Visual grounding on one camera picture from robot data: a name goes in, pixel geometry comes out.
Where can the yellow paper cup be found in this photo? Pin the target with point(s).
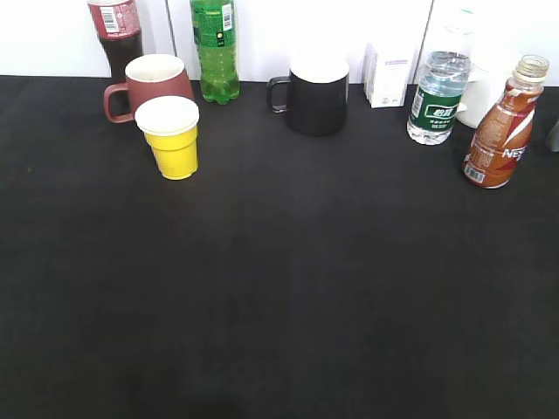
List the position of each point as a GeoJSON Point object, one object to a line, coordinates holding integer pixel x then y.
{"type": "Point", "coordinates": [169, 125]}

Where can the brown coffee drink bottle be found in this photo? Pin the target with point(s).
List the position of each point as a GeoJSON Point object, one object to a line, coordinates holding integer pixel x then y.
{"type": "Point", "coordinates": [504, 133]}

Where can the green sprite bottle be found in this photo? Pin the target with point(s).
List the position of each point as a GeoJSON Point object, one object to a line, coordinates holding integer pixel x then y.
{"type": "Point", "coordinates": [214, 31]}

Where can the black ceramic mug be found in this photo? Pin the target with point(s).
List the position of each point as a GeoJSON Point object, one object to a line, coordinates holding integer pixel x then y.
{"type": "Point", "coordinates": [313, 97]}

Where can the clear water bottle green label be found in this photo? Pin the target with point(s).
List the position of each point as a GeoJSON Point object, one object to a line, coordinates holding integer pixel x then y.
{"type": "Point", "coordinates": [441, 85]}

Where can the small white carton box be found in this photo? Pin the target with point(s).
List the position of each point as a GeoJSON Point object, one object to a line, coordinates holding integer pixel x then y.
{"type": "Point", "coordinates": [385, 73]}

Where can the maroon ceramic mug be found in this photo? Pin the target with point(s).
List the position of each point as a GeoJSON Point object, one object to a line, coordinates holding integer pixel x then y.
{"type": "Point", "coordinates": [148, 77]}

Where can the white jug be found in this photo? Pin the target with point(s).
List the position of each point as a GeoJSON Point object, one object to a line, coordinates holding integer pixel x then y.
{"type": "Point", "coordinates": [491, 65]}

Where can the cola bottle red label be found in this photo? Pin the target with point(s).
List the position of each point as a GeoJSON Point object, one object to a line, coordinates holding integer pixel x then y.
{"type": "Point", "coordinates": [119, 31]}

